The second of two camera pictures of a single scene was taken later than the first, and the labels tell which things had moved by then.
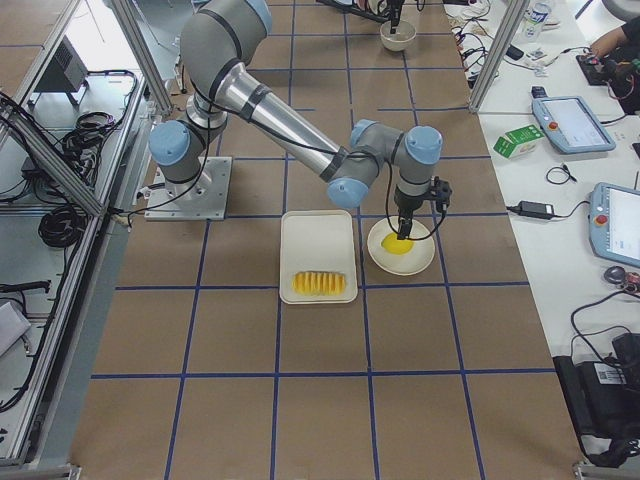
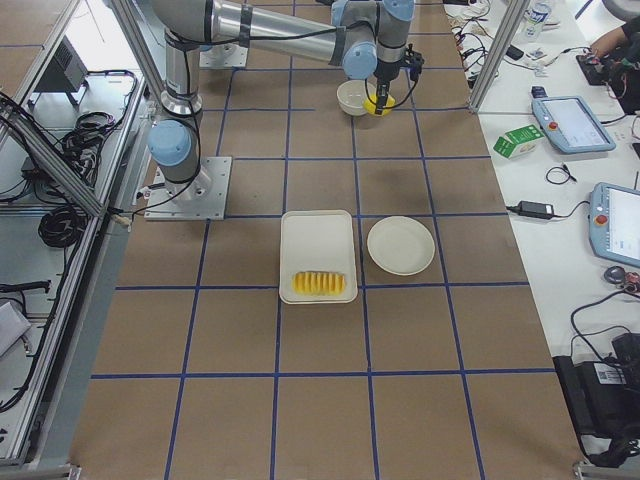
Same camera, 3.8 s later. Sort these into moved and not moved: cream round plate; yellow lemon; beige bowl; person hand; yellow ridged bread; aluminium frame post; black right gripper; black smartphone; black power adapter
Moved: yellow lemon; black right gripper; beige bowl
Not moved: black smartphone; aluminium frame post; yellow ridged bread; black power adapter; person hand; cream round plate
